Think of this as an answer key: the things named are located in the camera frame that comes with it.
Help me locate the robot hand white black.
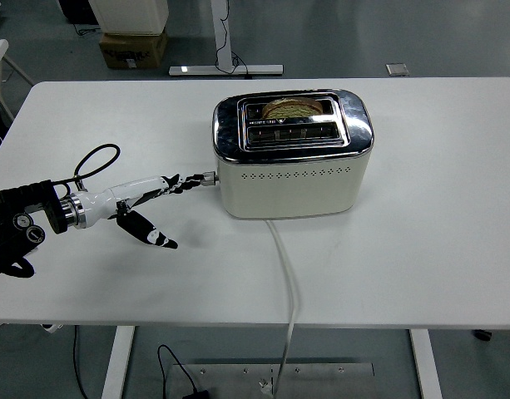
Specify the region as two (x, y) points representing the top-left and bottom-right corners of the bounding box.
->
(77, 171), (205, 250)

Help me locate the cream and chrome toaster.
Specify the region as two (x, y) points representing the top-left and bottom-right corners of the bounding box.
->
(211, 88), (375, 220)

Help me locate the brown cardboard box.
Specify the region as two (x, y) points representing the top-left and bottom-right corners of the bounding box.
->
(98, 28), (169, 70)

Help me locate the white table leg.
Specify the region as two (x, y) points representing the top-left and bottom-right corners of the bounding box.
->
(408, 328), (443, 399)
(101, 325), (136, 399)

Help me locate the large white box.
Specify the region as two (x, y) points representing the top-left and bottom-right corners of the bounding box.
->
(87, 0), (171, 36)

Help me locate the black box on floor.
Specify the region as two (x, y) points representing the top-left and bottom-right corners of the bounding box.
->
(57, 0), (100, 26)

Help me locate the brown bread slice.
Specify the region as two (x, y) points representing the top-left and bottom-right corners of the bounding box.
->
(261, 96), (324, 118)

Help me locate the white desk leg with foot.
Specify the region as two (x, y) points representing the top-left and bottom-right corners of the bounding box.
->
(168, 0), (285, 77)

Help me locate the grey metal plate with screws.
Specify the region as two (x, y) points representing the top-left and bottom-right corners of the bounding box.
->
(171, 362), (375, 399)

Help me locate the thin black hanging cable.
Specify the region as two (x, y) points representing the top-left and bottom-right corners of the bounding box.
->
(72, 325), (92, 399)

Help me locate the thin black cable on desk leg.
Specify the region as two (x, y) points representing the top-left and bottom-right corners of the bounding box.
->
(215, 0), (254, 80)

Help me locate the white toaster power cord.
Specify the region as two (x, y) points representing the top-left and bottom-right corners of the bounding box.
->
(265, 219), (300, 394)

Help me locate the black cable with power adapter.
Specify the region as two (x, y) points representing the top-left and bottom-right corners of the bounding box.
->
(156, 343), (212, 399)

